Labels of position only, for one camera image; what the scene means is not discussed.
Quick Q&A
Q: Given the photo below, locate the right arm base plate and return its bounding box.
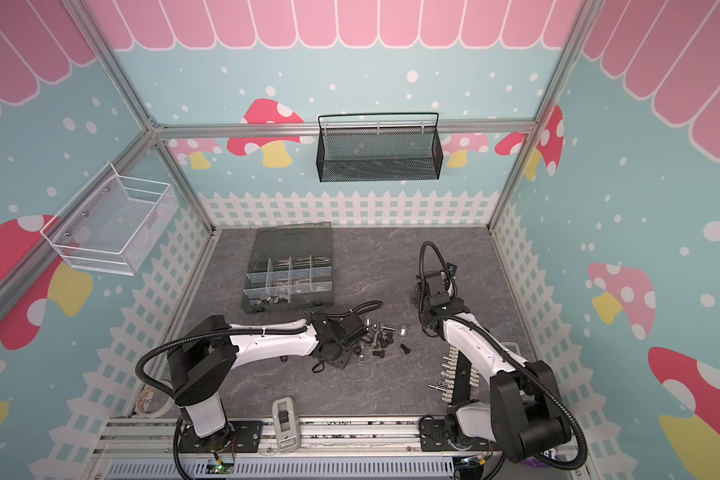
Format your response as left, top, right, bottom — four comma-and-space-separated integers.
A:
418, 415, 496, 452

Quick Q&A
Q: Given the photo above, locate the black wire mesh basket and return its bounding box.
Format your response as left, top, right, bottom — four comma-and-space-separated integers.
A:
316, 112, 444, 183

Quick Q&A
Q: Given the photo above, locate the grey handheld remote device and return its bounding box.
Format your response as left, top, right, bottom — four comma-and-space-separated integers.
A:
272, 397, 301, 453

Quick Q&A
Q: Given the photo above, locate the roll of clear tape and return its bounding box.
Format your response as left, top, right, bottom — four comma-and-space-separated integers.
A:
135, 386, 174, 419

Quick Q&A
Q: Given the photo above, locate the black rack with screws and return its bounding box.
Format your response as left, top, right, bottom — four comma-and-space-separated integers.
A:
427, 346, 480, 406

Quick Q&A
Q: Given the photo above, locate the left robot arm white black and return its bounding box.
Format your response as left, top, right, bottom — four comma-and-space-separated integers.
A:
135, 311, 368, 439

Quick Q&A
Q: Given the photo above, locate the clear plastic organizer box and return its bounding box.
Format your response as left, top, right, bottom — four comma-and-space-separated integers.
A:
241, 222, 334, 314

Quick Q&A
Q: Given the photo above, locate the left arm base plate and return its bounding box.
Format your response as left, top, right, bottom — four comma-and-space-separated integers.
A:
175, 420, 264, 453

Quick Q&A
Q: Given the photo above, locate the white slotted cable duct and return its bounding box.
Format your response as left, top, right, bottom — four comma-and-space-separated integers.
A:
104, 457, 457, 480

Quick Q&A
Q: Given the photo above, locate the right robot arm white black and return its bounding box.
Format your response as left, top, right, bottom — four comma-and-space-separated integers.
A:
415, 270, 589, 471

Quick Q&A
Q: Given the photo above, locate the green circuit board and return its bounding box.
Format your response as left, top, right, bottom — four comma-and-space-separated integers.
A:
207, 459, 234, 475

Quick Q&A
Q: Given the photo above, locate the white wire mesh basket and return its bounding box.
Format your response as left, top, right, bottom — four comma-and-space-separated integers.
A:
40, 164, 179, 276

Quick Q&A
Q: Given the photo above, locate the black screws cluster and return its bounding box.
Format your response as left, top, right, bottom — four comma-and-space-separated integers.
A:
370, 329, 394, 358

